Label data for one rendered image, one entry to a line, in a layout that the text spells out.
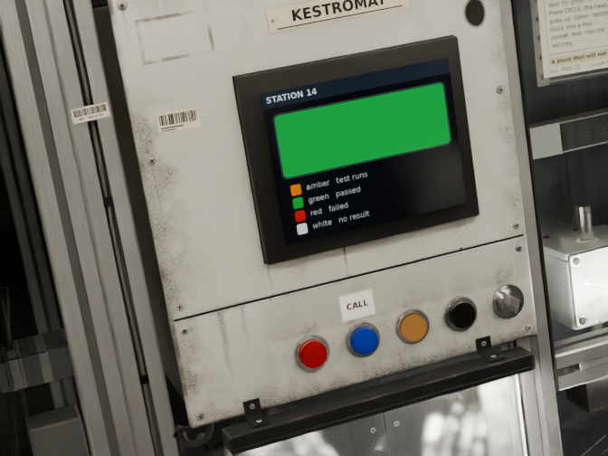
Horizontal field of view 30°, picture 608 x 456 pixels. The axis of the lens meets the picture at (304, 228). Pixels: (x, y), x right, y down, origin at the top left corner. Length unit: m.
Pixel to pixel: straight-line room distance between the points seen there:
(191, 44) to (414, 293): 0.37
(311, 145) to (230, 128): 0.09
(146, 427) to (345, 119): 0.39
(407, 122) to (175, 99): 0.25
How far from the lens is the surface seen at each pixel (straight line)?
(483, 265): 1.30
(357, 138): 1.19
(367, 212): 1.21
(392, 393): 1.25
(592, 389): 1.65
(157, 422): 1.24
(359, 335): 1.25
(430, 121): 1.22
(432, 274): 1.28
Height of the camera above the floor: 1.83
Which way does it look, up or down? 13 degrees down
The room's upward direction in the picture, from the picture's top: 9 degrees counter-clockwise
